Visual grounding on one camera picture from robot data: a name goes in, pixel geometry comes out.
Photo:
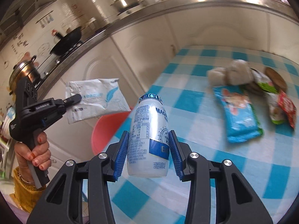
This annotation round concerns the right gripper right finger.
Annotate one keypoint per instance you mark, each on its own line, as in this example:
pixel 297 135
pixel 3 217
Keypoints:
pixel 236 200

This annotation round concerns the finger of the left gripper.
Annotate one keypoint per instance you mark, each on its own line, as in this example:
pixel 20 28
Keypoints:
pixel 75 99

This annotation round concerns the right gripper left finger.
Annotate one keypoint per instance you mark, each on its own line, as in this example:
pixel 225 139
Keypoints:
pixel 61 202

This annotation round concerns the blue cow snack packet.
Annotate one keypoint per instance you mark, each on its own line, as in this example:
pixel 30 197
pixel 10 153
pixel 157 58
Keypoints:
pixel 242 123

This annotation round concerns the white yogurt drink bottle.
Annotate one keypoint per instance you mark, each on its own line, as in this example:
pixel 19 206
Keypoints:
pixel 148 149

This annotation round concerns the red snack wrapper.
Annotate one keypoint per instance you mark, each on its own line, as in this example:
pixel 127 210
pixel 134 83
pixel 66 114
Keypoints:
pixel 288 107

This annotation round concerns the green white snack wrapper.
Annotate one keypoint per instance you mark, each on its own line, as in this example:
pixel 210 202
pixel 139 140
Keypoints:
pixel 263 81

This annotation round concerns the yellow sleeve forearm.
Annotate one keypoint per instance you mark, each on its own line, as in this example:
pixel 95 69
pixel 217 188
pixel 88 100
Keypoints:
pixel 25 195

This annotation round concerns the person left hand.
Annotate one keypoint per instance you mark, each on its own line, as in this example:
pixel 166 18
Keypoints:
pixel 39 157

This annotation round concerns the red plastic basin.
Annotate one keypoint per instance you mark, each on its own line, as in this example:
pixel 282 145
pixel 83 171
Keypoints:
pixel 104 130

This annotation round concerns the steel cooking pot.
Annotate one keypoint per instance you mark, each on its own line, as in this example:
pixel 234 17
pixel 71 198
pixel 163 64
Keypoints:
pixel 25 68

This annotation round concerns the blue checkered tablecloth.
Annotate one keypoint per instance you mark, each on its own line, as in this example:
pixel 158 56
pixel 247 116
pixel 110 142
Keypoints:
pixel 269 163

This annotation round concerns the black wok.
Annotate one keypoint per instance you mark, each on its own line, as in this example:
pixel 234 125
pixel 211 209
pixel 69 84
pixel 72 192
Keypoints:
pixel 66 42

